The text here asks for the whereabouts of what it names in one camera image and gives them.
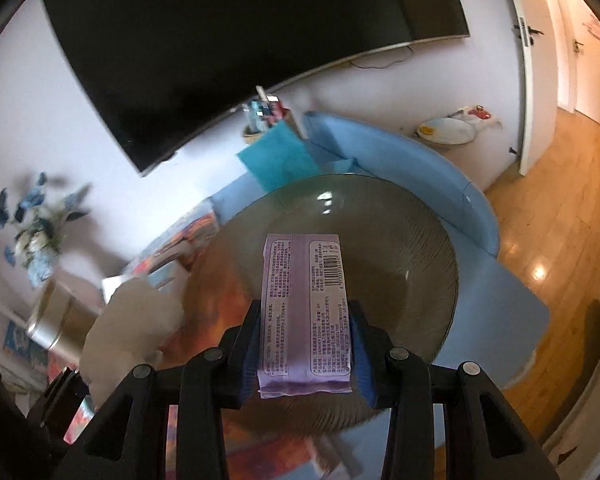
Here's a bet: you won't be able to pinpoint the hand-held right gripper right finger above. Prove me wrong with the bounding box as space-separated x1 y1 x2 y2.
347 300 561 480

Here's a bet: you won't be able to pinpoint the black cable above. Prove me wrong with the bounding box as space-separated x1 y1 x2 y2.
347 45 413 69

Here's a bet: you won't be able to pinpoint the white door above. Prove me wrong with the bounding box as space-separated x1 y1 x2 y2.
497 0 562 177

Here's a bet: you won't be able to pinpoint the teal cloth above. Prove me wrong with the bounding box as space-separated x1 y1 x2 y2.
236 122 321 193

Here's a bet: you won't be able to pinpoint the dark glass bowl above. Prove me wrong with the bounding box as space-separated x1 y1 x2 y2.
180 174 459 433

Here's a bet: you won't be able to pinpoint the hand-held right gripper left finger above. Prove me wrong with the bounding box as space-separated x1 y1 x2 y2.
55 300 264 480

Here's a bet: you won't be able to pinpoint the light blue mat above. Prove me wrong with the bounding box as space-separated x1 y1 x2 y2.
210 110 551 391

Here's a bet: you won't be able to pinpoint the blue artificial flowers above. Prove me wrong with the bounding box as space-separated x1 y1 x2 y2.
0 172 93 288

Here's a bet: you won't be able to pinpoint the purple tissue packet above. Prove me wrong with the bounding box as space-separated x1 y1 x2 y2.
256 232 354 399

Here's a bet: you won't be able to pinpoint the silver metal can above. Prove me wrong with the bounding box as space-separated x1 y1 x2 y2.
26 277 88 363

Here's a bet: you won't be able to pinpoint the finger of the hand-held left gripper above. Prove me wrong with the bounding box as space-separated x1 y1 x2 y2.
27 367 89 444

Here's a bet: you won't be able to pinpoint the floral tablecloth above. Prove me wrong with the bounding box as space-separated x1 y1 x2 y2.
0 207 356 480

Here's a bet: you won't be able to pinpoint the desk organizer with pens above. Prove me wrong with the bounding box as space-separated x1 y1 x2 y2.
242 86 295 147

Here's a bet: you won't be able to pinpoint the beige fabric furniture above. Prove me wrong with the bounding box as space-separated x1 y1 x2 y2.
540 300 600 480

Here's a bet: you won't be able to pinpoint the black wall television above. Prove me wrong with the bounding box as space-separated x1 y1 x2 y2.
40 0 471 177

